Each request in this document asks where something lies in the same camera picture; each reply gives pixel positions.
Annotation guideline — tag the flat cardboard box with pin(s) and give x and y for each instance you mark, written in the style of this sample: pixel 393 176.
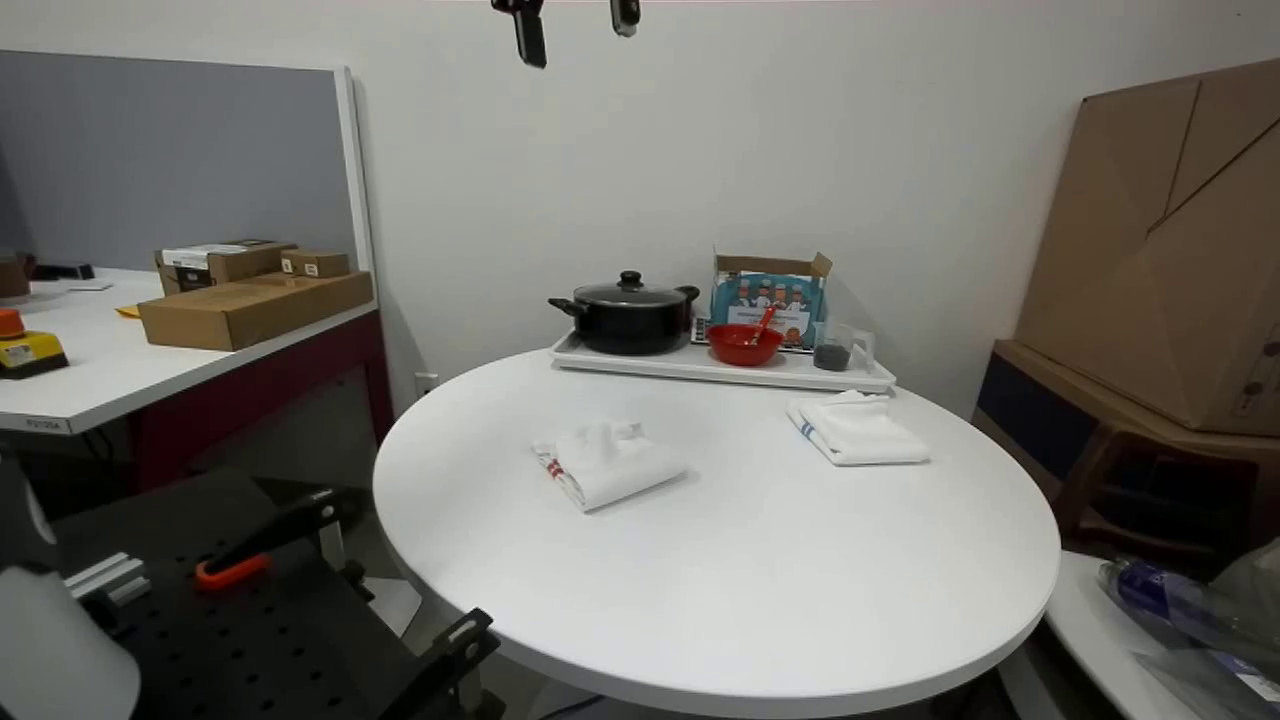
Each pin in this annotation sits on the flat cardboard box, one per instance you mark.
pixel 255 310

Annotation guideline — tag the white towel with blue stripes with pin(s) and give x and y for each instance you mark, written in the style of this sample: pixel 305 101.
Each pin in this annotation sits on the white towel with blue stripes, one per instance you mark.
pixel 863 434

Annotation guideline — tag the yellow black device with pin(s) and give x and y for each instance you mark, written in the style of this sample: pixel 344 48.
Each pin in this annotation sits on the yellow black device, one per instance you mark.
pixel 30 353

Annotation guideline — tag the black pot lid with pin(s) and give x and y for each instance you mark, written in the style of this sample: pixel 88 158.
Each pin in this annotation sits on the black pot lid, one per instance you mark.
pixel 626 294

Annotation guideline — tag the open cardboard box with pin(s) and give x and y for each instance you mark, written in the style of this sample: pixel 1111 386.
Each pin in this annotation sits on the open cardboard box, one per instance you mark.
pixel 234 261

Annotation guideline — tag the red bowl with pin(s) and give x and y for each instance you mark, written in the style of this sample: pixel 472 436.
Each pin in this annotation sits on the red bowl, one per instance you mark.
pixel 743 346

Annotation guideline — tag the wooden stand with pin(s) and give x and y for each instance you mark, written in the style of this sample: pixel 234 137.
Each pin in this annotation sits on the wooden stand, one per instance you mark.
pixel 1135 464

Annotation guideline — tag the silver aluminium profile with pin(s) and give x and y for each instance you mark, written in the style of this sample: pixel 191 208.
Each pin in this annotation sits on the silver aluminium profile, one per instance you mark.
pixel 107 579

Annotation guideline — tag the white towel with red stripes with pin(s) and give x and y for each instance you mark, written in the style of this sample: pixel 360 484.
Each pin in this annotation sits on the white towel with red stripes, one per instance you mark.
pixel 612 460

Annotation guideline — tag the large folded cardboard box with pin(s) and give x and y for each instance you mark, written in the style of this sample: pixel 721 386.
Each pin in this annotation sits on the large folded cardboard box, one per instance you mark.
pixel 1175 266

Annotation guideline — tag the black clamp bracket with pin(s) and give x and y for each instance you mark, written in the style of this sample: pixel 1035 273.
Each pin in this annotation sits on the black clamp bracket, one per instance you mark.
pixel 452 652

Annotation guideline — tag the black perforated mounting table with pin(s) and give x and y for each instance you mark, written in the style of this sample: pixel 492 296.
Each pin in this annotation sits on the black perforated mounting table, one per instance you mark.
pixel 255 640

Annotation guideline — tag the white desk with maroon side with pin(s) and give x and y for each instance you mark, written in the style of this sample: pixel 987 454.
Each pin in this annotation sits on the white desk with maroon side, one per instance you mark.
pixel 94 382

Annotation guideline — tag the black cooking pot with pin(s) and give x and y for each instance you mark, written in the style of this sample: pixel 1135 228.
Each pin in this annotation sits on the black cooking pot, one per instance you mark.
pixel 626 329

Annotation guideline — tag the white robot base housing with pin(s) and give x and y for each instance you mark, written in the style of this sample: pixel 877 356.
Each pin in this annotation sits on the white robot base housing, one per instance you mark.
pixel 52 640

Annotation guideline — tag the red spoon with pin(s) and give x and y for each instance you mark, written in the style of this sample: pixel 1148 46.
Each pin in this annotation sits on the red spoon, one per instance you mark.
pixel 766 321

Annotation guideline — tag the small cardboard box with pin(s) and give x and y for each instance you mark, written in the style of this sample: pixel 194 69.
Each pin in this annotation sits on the small cardboard box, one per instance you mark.
pixel 316 266

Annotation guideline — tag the small gray cup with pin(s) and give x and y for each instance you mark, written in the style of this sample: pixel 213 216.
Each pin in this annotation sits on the small gray cup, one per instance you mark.
pixel 833 356

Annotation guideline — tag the blue toy package box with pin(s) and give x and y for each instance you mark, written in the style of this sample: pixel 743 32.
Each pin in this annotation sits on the blue toy package box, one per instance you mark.
pixel 775 286

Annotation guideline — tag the white side table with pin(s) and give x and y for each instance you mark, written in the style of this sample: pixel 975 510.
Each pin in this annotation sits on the white side table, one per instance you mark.
pixel 1105 640

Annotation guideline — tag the orange black clamp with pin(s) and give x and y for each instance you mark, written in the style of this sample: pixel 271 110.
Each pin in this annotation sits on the orange black clamp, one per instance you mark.
pixel 234 569

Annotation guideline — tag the clear plastic bag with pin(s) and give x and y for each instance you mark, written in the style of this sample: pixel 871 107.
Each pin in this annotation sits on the clear plastic bag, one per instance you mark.
pixel 1200 612

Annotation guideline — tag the white rectangular tray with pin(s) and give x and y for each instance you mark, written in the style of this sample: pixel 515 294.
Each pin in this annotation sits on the white rectangular tray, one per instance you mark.
pixel 801 370

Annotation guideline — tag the gray partition panel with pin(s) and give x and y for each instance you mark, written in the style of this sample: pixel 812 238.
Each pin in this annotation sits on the gray partition panel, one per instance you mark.
pixel 174 160

